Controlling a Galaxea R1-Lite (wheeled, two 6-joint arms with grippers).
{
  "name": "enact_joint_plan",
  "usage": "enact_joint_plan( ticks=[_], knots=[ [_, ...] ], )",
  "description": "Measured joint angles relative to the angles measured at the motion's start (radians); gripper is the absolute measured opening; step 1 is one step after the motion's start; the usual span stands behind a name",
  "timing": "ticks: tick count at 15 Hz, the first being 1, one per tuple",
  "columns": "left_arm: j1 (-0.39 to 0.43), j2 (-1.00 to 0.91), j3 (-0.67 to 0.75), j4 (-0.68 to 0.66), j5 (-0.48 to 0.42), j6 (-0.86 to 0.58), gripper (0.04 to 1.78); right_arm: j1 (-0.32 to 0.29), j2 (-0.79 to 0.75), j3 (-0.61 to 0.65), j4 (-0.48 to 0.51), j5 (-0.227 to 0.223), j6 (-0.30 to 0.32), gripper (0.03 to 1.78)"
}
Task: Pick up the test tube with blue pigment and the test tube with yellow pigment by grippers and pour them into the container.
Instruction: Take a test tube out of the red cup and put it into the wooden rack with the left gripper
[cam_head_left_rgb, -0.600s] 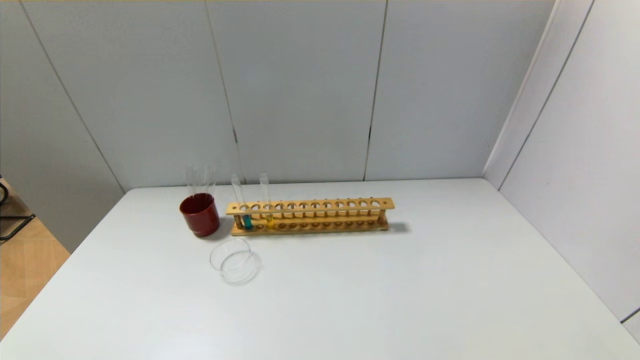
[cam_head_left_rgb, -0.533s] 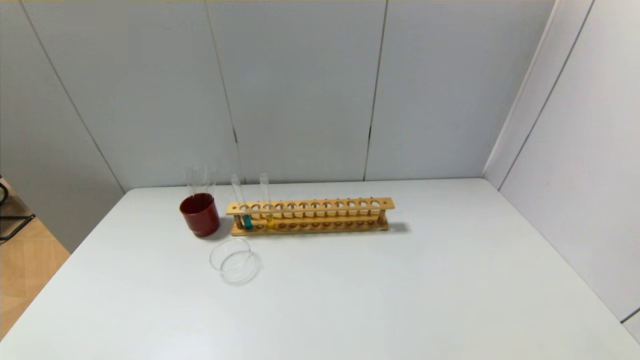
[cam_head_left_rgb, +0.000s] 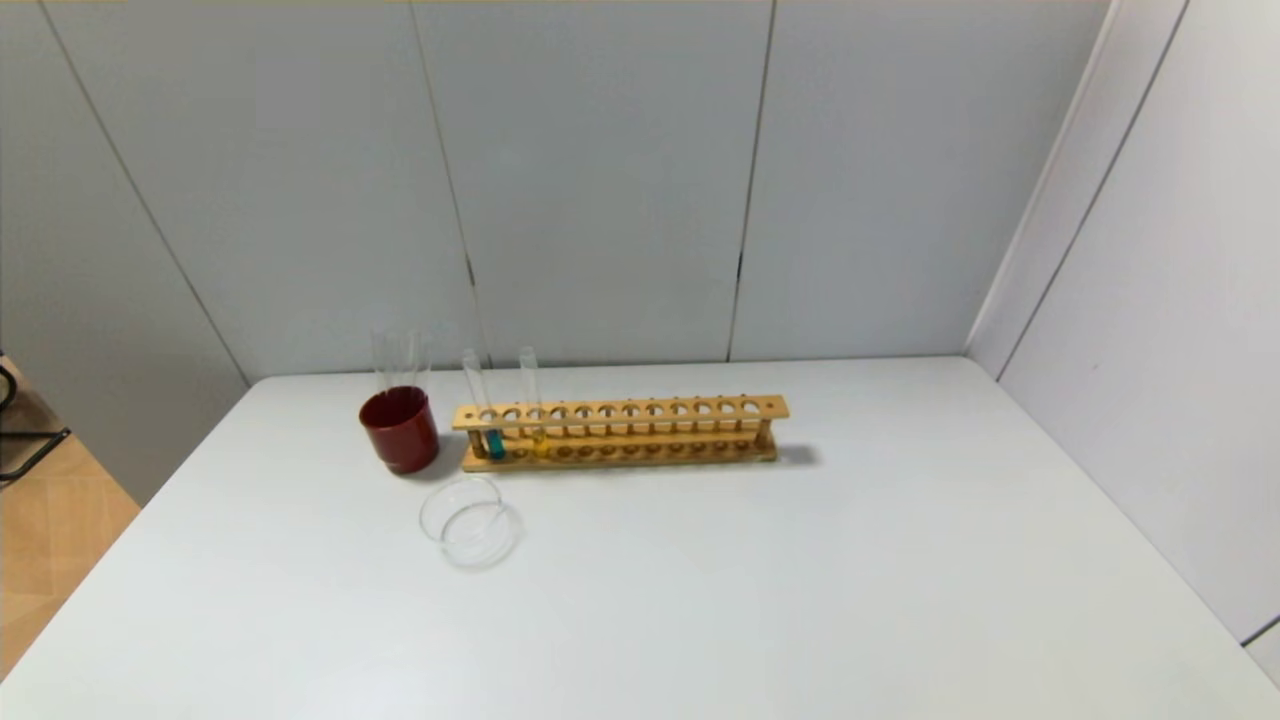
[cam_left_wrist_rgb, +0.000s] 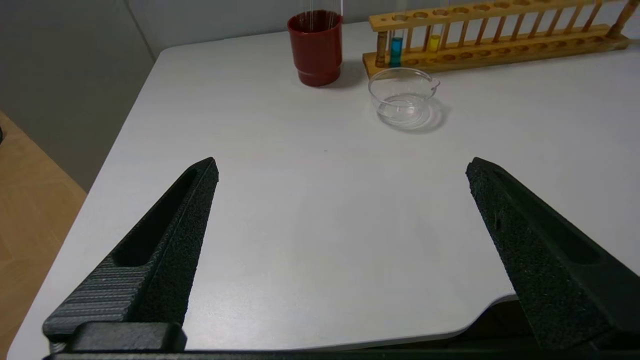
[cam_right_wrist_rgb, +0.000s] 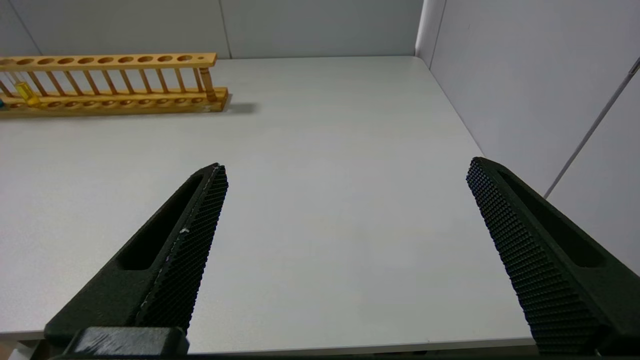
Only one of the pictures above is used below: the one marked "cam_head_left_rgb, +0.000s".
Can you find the dark red cup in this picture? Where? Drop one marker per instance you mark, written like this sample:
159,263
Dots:
400,440

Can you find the test tube with yellow pigment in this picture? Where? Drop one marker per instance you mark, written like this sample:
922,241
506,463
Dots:
540,442

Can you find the clear glass beaker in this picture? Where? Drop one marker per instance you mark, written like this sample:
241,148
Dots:
480,540

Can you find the test tube with blue pigment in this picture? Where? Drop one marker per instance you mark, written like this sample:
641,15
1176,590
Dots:
495,445

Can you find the black metal frame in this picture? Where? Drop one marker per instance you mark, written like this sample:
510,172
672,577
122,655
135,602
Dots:
35,445

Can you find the wooden test tube rack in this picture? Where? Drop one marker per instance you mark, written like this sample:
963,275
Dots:
620,410

